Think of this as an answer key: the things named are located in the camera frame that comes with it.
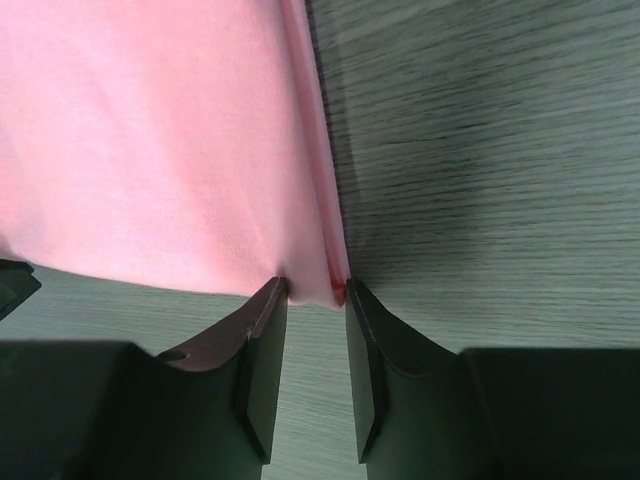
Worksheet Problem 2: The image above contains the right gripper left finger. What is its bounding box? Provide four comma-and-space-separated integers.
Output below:
1, 278, 288, 479

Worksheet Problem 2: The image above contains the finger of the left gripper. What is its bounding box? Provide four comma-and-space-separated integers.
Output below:
0, 260, 42, 320

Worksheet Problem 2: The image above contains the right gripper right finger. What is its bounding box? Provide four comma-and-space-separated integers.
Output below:
345, 280, 639, 479

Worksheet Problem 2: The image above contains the pink t shirt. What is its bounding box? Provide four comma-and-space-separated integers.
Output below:
1, 1, 349, 308

